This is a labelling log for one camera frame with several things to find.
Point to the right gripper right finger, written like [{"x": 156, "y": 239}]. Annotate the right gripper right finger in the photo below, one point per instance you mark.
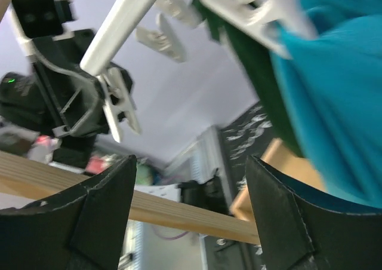
[{"x": 301, "y": 227}]

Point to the green white sock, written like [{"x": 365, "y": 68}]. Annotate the green white sock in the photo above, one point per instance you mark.
[{"x": 256, "y": 62}]

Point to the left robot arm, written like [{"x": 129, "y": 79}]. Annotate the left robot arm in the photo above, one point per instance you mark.
[{"x": 22, "y": 102}]

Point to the white hanger clip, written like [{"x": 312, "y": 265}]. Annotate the white hanger clip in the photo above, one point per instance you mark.
[{"x": 117, "y": 100}]

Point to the teal cloth garment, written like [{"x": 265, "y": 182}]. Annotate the teal cloth garment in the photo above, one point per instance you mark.
[{"x": 331, "y": 87}]

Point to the wooden pole stand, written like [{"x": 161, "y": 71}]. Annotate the wooden pole stand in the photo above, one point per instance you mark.
[{"x": 35, "y": 180}]

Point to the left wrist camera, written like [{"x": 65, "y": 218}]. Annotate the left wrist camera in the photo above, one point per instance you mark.
[{"x": 37, "y": 18}]

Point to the black marbled mat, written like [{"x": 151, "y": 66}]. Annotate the black marbled mat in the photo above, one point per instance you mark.
[{"x": 250, "y": 134}]

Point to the white plastic clip hanger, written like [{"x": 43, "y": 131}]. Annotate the white plastic clip hanger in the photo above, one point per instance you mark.
[{"x": 253, "y": 17}]

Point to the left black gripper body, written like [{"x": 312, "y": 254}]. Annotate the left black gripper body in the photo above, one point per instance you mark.
[{"x": 73, "y": 97}]

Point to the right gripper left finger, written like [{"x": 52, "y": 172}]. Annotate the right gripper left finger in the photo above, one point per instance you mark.
[{"x": 82, "y": 227}]

